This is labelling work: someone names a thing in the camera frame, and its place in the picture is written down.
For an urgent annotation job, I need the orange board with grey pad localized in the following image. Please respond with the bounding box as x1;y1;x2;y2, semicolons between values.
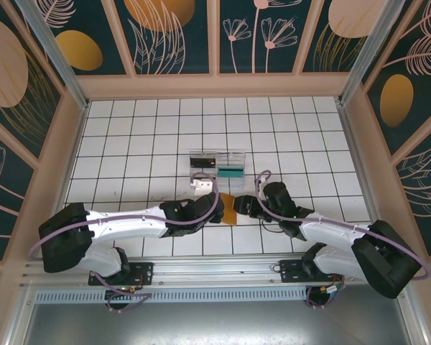
219;193;241;226

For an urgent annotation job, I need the teal credit card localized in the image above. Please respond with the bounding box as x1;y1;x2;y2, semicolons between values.
217;165;246;179

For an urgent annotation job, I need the black credit card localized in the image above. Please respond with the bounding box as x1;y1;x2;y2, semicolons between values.
190;156;217;170

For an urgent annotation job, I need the clear plastic organizer box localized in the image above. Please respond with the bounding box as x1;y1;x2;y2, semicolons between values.
188;150;247;191

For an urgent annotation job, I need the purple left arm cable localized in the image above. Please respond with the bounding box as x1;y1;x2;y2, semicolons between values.
28;171;224;262

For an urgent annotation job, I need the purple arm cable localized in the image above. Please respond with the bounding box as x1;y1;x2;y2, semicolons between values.
28;171;224;262
254;170;431;281

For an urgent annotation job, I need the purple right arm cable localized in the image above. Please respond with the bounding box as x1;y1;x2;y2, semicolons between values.
254;170;431;281

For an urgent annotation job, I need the aluminium mounting rail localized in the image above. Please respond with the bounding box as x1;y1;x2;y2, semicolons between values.
19;254;411;289

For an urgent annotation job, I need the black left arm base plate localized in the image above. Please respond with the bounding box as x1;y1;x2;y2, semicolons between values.
88;261;155;288

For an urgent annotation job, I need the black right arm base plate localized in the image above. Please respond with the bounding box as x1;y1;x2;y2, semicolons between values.
278;258;346;285

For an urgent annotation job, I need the slotted grey cable duct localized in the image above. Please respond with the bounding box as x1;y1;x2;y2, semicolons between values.
34;288;309;303

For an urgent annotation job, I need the aluminium side rail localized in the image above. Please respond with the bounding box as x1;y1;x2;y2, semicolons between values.
335;102;396;257

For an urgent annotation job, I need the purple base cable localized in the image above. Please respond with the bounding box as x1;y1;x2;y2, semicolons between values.
95;275;154;313
306;286;333;310

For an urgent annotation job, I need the aluminium frame post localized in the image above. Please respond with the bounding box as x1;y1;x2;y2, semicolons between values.
336;0;405;106
14;0;91;111

